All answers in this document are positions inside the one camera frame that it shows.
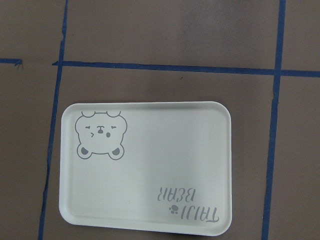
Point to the pale green bear tray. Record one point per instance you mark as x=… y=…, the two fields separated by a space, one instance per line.
x=151 y=166

